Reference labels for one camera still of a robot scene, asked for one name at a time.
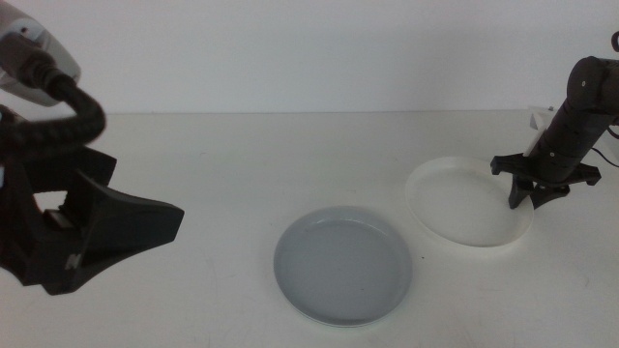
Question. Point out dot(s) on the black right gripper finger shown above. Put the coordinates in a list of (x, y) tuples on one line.
[(544, 193), (518, 191)]

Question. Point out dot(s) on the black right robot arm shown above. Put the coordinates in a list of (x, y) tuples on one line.
[(590, 82)]

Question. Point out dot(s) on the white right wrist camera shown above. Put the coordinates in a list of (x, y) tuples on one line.
[(540, 118)]

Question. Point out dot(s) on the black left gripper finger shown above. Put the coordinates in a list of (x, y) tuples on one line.
[(126, 222), (97, 166)]

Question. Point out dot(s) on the white shallow bowl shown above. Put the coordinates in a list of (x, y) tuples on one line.
[(459, 208)]

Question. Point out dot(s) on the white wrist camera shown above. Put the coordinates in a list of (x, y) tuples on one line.
[(540, 118), (55, 48)]

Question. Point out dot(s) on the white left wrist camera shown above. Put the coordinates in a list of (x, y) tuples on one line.
[(55, 48)]

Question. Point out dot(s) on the grey shallow bowl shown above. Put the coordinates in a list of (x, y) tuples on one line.
[(343, 266)]

